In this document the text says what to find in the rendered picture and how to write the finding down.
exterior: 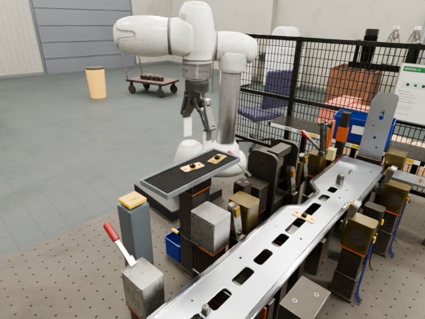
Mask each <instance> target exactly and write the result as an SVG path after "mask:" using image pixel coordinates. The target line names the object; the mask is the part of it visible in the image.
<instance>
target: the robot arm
mask: <svg viewBox="0 0 425 319"><path fill-rule="evenodd" d="M113 37H114V44H115V46H116V47H117V48H118V49H119V50H120V51H122V52H124V53H127V54H130V55H133V56H142V57H159V56H166V55H173V56H181V57H182V70H183V78H186V79H185V91H184V97H183V102H182V107H181V110H180V114H181V115H182V116H183V136H184V137H189V136H192V117H191V114H192V112H193V110H194V108H195V109H196V110H197V112H199V115H200V118H201V120H202V123H203V126H204V130H203V146H202V144H201V143H200V142H197V141H195V140H185V141H183V142H181V144H180V145H179V146H178V149H177V151H176V154H175V162H174V165H175V164H177V163H179V162H181V161H184V160H187V159H189V158H191V157H193V156H196V155H198V154H200V153H203V152H205V151H208V150H210V149H212V148H216V149H219V150H221V151H224V152H226V153H227V152H228V151H232V153H233V154H234V155H235V156H238V157H240V163H241V165H242V166H243V167H244V168H245V166H246V157H245V155H244V153H243V152H242V151H239V146H238V144H237V143H236V142H235V131H236V124H237V112H238V102H239V96H240V84H241V78H242V73H243V72H244V70H245V68H246V66H247V63H252V62H253V61H254V60H255V59H256V56H257V41H256V40H255V39H253V38H252V37H250V36H248V35H245V34H242V33H240V32H229V31H222V32H215V30H214V21H213V14H212V11H211V9H210V7H209V5H208V4H207V3H205V2H202V1H186V2H185V3H184V4H183V6H182V7H181V9H180V12H179V17H176V18H164V17H160V16H145V15H139V16H127V17H124V18H121V19H119V20H118V21H117V22H116V23H115V24H114V27H113ZM212 61H218V65H219V69H220V71H221V82H220V92H219V108H218V125H217V134H216V140H215V141H214V142H213V143H212V131H213V130H216V123H215V119H214V114H213V109H212V103H211V98H206V95H205V93H206V92H208V91H209V80H208V79H209V78H211V68H212ZM241 173H243V170H242V169H241V168H240V167H239V166H238V165H237V164H236V165H233V166H232V167H230V168H228V169H226V170H224V171H222V172H220V173H219V174H217V175H215V176H213V177H219V178H226V177H235V176H237V175H240V174H241Z"/></svg>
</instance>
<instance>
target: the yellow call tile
mask: <svg viewBox="0 0 425 319"><path fill-rule="evenodd" d="M118 201H119V202H120V203H121V204H123V205H124V206H126V207H127V208H129V209H132V208H134V207H136V206H138V205H140V204H142V203H144V202H146V201H147V198H146V197H144V196H142V195H140V194H139V193H138V192H135V191H134V192H131V193H129V194H127V195H125V196H123V197H121V198H119V199H118Z"/></svg>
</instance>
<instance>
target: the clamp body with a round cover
mask: <svg viewBox="0 0 425 319"><path fill-rule="evenodd" d="M259 201H260V200H259V199H258V198H256V197H254V196H251V195H250V194H247V193H245V192H242V191H238V192H237V193H235V194H234V195H232V196H231V197H229V203H230V202H235V203H238V204H239V206H240V216H241V221H242V232H243V235H245V236H246V235H248V234H249V233H250V232H251V231H253V230H254V229H255V228H256V227H257V219H258V213H259ZM229 249H231V231H230V240H229V245H228V249H227V251H228V250H229ZM251 272H252V270H251V269H249V268H244V269H243V270H242V271H241V272H240V274H241V275H243V276H244V277H246V278H249V277H250V276H251Z"/></svg>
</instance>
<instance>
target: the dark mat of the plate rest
mask: <svg viewBox="0 0 425 319"><path fill-rule="evenodd" d="M217 154H222V155H225V156H226V158H225V159H223V160H221V161H220V162H219V163H217V164H212V163H209V162H207V161H208V160H210V159H211V158H213V157H215V156H216V155H217ZM236 159H238V158H235V157H232V156H230V155H227V154H225V153H221V152H219V151H216V150H212V151H209V152H208V153H205V154H203V155H200V156H198V157H196V158H194V159H191V160H189V161H186V162H184V163H182V164H180V165H177V166H175V167H173V168H170V169H169V170H166V171H164V172H161V173H158V174H157V175H154V176H152V177H149V178H147V179H145V180H144V181H145V182H147V183H148V184H151V185H152V186H154V187H156V188H157V189H159V190H161V191H163V192H165V193H167V194H169V193H170V192H173V191H175V190H177V189H179V188H181V187H183V186H184V185H187V184H189V183H191V182H193V181H194V180H197V179H198V178H200V177H202V176H204V175H206V174H208V173H210V172H212V171H214V170H216V169H218V168H220V167H222V166H224V165H226V164H228V163H230V162H232V161H234V160H236ZM198 162H199V163H202V164H203V165H204V167H202V168H198V169H196V170H192V171H190V172H184V171H183V170H181V169H180V168H181V167H184V166H188V165H189V164H192V163H198Z"/></svg>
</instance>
